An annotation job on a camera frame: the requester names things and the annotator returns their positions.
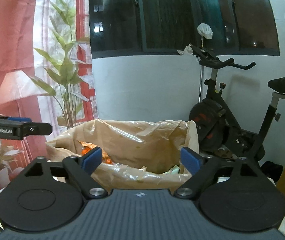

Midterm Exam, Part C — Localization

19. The orange snack packet in bag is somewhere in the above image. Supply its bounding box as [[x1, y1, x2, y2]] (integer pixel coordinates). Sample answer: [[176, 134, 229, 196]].
[[79, 141, 114, 165]]

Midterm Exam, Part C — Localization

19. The dark window with frame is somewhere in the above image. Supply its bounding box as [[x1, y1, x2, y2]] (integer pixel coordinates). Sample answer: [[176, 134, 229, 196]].
[[88, 0, 280, 59]]

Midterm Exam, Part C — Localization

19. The brown paper bag plastic lined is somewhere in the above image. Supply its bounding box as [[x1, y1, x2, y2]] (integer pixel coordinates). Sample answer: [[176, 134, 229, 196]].
[[46, 119, 199, 192]]

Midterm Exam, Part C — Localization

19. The black exercise bike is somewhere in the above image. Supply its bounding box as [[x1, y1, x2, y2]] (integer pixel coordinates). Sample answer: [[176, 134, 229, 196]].
[[187, 44, 285, 162]]

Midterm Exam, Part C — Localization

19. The white plastic bag on bike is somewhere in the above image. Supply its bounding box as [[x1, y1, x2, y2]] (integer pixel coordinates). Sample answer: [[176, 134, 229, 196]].
[[197, 23, 213, 40]]

